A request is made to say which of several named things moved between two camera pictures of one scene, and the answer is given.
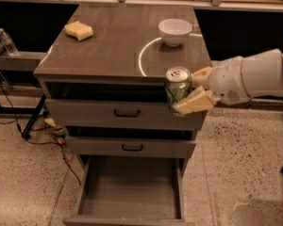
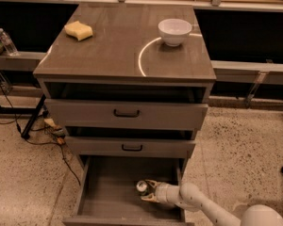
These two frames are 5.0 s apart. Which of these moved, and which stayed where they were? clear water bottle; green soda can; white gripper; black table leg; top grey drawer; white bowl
Moved: white gripper; green soda can
Stayed: black table leg; top grey drawer; white bowl; clear water bottle
